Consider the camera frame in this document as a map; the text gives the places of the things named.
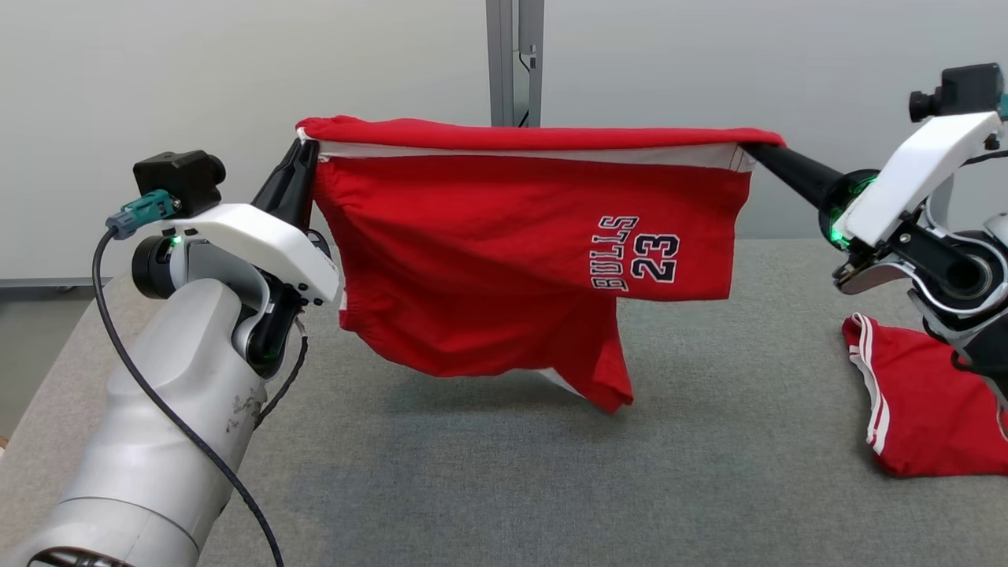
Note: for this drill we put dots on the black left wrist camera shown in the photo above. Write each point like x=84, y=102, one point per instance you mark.
x=177, y=177

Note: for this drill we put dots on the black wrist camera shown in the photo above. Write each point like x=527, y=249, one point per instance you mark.
x=969, y=90
x=177, y=177

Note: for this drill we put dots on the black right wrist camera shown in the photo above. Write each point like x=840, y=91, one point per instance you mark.
x=969, y=90

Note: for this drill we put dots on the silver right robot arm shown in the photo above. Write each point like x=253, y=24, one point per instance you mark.
x=969, y=276

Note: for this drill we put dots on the red white-striped garment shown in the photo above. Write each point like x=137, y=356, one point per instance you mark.
x=929, y=409

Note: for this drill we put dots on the grey fabric covered table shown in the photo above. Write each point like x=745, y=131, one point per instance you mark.
x=551, y=488

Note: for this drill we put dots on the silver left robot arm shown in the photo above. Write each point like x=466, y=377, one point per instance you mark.
x=157, y=441

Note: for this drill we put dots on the red white-lined Bulls shorts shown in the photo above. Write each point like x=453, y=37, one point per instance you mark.
x=472, y=260

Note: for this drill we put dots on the grey round-footed partition post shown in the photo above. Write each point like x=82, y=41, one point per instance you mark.
x=500, y=63

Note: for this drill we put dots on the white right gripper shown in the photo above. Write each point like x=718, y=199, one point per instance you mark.
x=913, y=173

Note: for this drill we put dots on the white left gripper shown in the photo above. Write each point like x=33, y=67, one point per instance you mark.
x=276, y=252

